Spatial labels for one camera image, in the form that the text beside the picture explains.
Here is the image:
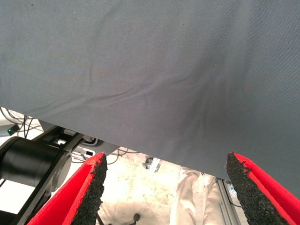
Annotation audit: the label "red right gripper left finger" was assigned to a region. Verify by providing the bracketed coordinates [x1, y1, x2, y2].
[27, 151, 108, 225]

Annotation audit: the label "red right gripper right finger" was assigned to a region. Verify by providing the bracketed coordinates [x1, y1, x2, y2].
[225, 151, 300, 225]

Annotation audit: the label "aluminium profile piece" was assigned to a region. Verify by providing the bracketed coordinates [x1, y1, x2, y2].
[215, 178, 244, 225]

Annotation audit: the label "grey panel with port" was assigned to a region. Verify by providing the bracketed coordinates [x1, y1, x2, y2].
[70, 150, 97, 164]

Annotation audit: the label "black cylindrical robot torso joint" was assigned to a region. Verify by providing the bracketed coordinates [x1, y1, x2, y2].
[0, 136, 73, 225]

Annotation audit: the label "black swivel chair base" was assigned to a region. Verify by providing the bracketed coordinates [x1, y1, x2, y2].
[97, 210, 141, 225]

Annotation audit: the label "beige trouser leg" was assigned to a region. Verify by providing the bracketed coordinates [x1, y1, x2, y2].
[168, 166, 227, 225]

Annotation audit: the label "grey caster wheel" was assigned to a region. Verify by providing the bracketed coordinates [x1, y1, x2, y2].
[142, 157, 162, 174]

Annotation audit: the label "small black box green light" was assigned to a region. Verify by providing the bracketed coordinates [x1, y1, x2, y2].
[7, 124, 21, 136]

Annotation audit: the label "dark grey table cloth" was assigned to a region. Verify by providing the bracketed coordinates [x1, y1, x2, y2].
[0, 0, 300, 201]

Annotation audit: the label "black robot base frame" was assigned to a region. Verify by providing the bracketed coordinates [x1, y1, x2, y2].
[30, 124, 120, 165]

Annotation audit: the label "thin black floor cables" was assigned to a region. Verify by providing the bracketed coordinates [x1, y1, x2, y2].
[0, 107, 43, 139]

